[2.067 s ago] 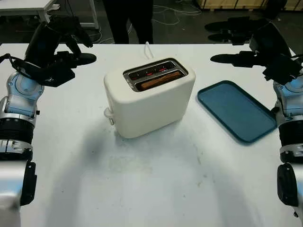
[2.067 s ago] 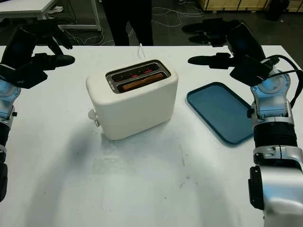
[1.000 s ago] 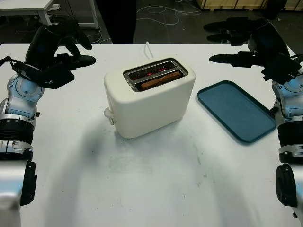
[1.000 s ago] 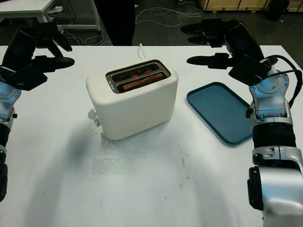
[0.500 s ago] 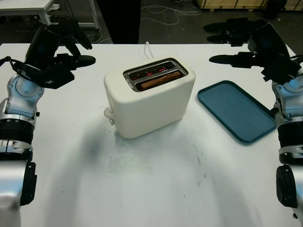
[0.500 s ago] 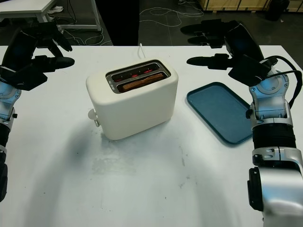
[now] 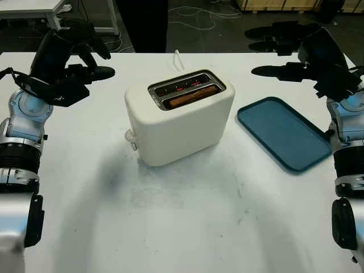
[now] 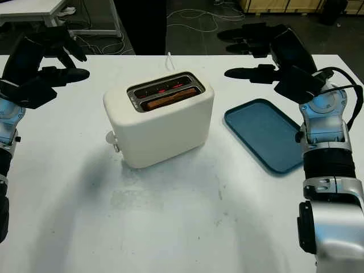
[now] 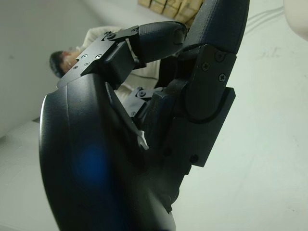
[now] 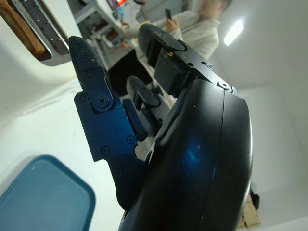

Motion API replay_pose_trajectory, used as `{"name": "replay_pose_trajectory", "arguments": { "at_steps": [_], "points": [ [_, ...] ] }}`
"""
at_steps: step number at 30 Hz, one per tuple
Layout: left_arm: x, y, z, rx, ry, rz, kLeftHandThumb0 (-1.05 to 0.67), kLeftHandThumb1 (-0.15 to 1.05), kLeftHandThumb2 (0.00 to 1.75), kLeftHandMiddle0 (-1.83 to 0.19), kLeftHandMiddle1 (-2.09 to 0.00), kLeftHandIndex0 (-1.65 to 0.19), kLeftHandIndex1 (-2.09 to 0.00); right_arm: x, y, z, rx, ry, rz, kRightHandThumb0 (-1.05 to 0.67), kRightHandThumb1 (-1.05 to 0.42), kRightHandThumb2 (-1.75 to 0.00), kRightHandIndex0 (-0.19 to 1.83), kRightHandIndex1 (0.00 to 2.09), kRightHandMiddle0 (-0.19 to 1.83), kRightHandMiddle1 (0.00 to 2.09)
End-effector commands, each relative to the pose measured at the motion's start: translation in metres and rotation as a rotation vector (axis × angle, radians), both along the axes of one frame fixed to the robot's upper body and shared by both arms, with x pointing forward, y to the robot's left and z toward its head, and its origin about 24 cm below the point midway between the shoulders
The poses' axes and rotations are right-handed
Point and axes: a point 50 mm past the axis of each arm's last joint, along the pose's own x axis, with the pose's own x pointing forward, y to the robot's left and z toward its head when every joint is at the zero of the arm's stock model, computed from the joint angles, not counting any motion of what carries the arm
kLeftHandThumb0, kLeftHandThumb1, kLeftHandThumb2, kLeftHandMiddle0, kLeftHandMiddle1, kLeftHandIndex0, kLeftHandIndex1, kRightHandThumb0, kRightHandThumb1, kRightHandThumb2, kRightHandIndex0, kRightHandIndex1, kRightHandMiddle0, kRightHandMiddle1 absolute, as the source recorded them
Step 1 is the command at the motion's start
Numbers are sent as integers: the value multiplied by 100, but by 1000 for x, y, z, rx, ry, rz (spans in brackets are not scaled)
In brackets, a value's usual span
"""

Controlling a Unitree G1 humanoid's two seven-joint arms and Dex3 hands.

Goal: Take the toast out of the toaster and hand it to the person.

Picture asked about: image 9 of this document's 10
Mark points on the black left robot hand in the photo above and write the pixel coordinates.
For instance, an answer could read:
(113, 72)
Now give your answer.
(91, 149)

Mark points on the cream two-slot toaster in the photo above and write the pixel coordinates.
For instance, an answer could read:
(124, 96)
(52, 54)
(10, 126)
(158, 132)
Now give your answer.
(298, 16)

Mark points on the person in cream sweater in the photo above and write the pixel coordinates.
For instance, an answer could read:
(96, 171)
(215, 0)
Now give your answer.
(60, 62)

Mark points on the stacked cardboard boxes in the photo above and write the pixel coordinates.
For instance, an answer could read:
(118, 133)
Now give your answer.
(166, 6)

